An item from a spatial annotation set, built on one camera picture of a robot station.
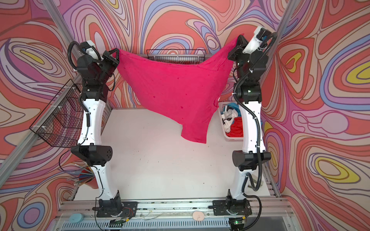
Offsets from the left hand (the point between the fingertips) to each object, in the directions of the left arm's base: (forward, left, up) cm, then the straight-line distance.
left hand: (120, 47), depth 64 cm
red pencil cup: (-41, +24, -50) cm, 70 cm away
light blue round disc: (-59, +25, -57) cm, 86 cm away
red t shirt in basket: (-10, -65, -50) cm, 83 cm away
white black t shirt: (+5, -63, -51) cm, 81 cm away
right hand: (-5, -51, +5) cm, 52 cm away
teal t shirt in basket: (+11, -68, -49) cm, 84 cm away
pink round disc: (-59, -36, -56) cm, 89 cm away
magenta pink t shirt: (-4, -31, -23) cm, 39 cm away
